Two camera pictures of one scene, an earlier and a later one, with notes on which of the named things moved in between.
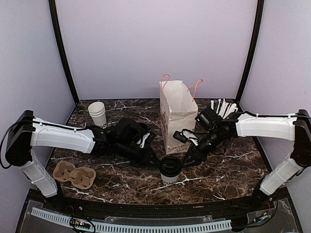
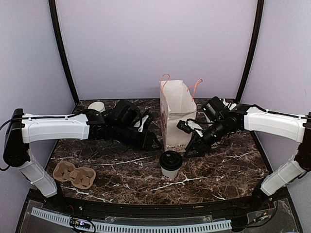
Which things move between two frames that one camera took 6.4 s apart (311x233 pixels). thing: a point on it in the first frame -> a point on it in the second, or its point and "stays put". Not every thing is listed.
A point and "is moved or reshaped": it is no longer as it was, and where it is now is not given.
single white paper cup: (168, 180) -> (170, 174)
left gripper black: (149, 156) -> (146, 142)
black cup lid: (171, 166) is moved or reshaped
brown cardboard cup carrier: (81, 177) stays put
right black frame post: (260, 13) stays put
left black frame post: (60, 37) stays put
